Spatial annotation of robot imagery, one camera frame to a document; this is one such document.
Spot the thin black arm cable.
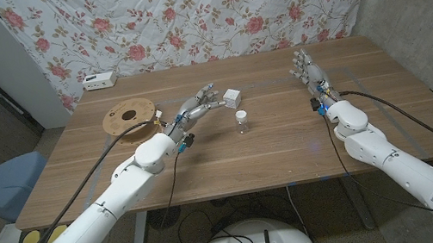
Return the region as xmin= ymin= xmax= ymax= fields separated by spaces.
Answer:
xmin=322 ymin=97 xmax=433 ymax=243
xmin=145 ymin=149 xmax=195 ymax=232

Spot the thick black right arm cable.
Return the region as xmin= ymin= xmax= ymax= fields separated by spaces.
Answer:
xmin=337 ymin=77 xmax=433 ymax=190

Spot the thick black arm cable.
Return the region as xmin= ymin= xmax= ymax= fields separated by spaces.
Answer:
xmin=337 ymin=77 xmax=433 ymax=190
xmin=21 ymin=117 xmax=181 ymax=243

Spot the white power strip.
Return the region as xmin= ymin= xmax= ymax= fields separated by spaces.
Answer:
xmin=80 ymin=71 xmax=120 ymax=93

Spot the white cube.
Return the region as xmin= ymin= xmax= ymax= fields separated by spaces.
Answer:
xmin=221 ymin=86 xmax=244 ymax=111

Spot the blue stool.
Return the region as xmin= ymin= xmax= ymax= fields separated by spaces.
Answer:
xmin=0 ymin=149 xmax=57 ymax=226

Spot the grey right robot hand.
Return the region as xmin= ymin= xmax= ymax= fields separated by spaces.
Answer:
xmin=286 ymin=44 xmax=344 ymax=116

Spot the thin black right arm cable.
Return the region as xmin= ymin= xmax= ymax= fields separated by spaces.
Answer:
xmin=322 ymin=97 xmax=433 ymax=243

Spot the clear medicine bottle white cap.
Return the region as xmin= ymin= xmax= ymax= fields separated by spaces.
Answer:
xmin=233 ymin=109 xmax=251 ymax=135

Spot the grey floor cable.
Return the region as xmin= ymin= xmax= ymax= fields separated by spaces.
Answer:
xmin=285 ymin=183 xmax=322 ymax=243

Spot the white table leg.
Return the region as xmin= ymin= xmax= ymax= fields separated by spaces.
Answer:
xmin=123 ymin=210 xmax=153 ymax=243

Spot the cardboard filament reel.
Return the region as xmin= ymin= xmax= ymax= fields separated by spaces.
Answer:
xmin=99 ymin=95 xmax=164 ymax=150

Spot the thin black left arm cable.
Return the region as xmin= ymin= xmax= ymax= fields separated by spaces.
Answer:
xmin=145 ymin=149 xmax=195 ymax=232

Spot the black round floor base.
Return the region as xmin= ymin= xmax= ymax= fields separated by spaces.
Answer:
xmin=145 ymin=205 xmax=185 ymax=233

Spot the floral backdrop cloth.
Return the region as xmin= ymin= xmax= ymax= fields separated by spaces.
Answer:
xmin=0 ymin=0 xmax=393 ymax=125

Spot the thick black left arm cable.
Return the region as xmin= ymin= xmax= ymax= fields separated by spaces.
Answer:
xmin=21 ymin=117 xmax=181 ymax=243

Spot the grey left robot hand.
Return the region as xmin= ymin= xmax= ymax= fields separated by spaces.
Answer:
xmin=157 ymin=80 xmax=232 ymax=146

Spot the grey table leg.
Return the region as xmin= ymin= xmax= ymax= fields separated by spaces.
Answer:
xmin=340 ymin=171 xmax=377 ymax=234

